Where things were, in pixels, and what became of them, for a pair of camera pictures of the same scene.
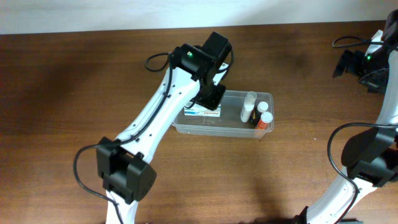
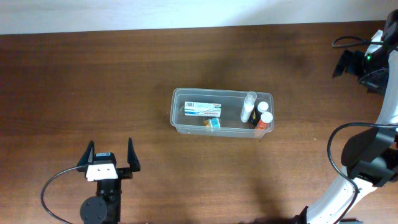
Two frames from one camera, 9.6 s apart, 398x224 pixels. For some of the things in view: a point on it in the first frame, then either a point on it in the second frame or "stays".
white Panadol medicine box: x=194 y=110 stays
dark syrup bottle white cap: x=262 y=107 stays
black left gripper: x=212 y=100 to x=123 y=171
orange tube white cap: x=266 y=117 stays
